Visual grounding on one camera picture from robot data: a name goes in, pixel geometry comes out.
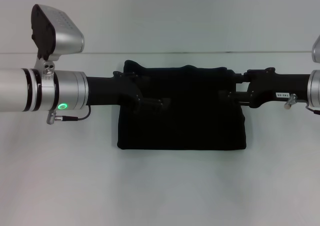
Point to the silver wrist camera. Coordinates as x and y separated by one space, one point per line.
57 35
316 50

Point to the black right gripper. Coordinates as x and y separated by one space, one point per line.
277 88

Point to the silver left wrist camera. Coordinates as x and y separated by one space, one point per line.
57 35

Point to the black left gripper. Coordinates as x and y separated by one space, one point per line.
110 90

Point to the black shirt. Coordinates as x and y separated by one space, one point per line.
180 125

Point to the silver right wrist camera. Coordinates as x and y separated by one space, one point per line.
316 50

